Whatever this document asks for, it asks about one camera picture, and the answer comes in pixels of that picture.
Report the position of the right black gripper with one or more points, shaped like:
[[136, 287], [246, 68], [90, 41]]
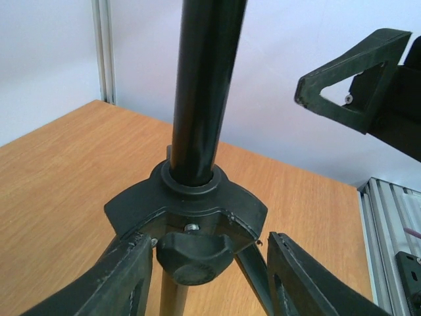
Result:
[[385, 96]]

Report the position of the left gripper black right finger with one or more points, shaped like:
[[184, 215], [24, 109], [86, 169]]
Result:
[[300, 285]]

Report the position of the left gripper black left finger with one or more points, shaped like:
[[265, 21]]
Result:
[[118, 284]]

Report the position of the black music stand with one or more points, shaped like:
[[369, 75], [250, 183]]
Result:
[[202, 221]]

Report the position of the aluminium rail base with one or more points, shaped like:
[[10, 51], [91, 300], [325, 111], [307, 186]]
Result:
[[386, 211]]

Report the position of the right aluminium frame post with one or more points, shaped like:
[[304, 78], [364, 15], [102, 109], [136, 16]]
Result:
[[102, 22]]

